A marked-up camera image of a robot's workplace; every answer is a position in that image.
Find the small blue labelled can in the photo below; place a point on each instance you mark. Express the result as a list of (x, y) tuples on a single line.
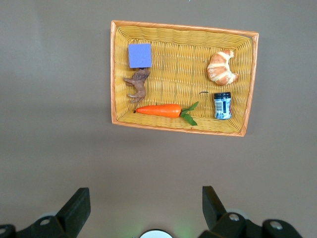
[(223, 106)]

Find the orange toy carrot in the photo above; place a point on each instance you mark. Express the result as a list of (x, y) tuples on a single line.
[(161, 110)]

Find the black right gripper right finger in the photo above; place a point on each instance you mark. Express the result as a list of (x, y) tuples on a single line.
[(214, 210)]

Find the brown toy lion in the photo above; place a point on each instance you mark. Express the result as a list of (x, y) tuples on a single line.
[(140, 85)]

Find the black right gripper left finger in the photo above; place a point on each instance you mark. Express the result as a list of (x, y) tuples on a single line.
[(74, 210)]

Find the purple foam cube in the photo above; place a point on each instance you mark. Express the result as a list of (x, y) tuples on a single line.
[(140, 55)]

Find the toy croissant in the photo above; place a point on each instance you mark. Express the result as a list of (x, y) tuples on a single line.
[(221, 68)]

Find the yellow wicker basket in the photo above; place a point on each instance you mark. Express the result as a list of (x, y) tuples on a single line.
[(183, 74)]

